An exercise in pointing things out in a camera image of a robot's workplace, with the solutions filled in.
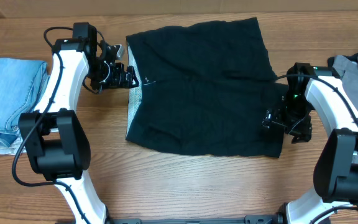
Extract black shorts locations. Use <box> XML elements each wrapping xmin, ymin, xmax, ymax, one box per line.
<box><xmin>126</xmin><ymin>17</ymin><xmax>287</xmax><ymax>157</ymax></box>

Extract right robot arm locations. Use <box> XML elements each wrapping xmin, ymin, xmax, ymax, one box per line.
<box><xmin>244</xmin><ymin>63</ymin><xmax>358</xmax><ymax>223</ymax></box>

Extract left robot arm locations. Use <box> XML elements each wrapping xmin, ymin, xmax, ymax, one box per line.
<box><xmin>11</xmin><ymin>22</ymin><xmax>139</xmax><ymax>223</ymax></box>

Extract folded light blue jeans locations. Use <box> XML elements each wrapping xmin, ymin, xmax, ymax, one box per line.
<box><xmin>0</xmin><ymin>58</ymin><xmax>49</xmax><ymax>154</ymax></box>

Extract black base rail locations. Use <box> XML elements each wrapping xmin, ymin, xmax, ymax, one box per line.
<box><xmin>106</xmin><ymin>214</ymin><xmax>287</xmax><ymax>224</ymax></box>

